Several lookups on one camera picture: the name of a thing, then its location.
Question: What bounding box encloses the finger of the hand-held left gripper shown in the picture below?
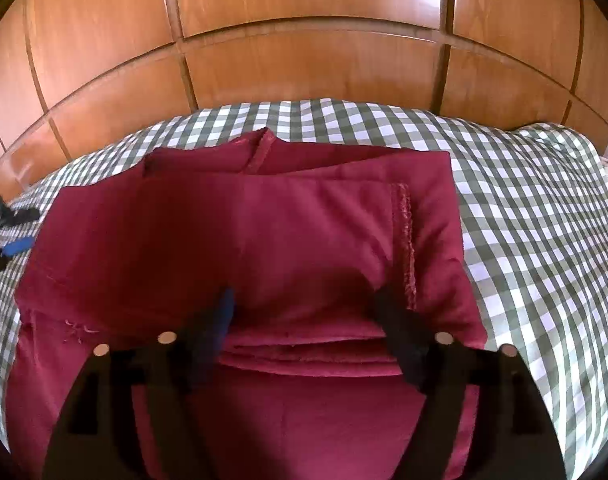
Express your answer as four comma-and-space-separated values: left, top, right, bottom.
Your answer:
0, 237, 36, 274
4, 207, 41, 227

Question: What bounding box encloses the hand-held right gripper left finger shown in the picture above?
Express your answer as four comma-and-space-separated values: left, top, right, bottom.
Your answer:
41, 287, 235, 480

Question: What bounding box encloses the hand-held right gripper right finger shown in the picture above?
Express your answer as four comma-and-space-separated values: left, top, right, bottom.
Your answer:
371, 285, 567, 480

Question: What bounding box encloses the dark red garment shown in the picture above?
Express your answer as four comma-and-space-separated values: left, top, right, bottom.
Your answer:
6, 127, 488, 480

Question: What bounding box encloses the green white checked bedspread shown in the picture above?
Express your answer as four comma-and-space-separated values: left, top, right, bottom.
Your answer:
0, 100, 608, 461

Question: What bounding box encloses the wooden panelled headboard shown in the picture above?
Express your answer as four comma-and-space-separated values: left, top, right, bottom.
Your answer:
0, 0, 608, 201

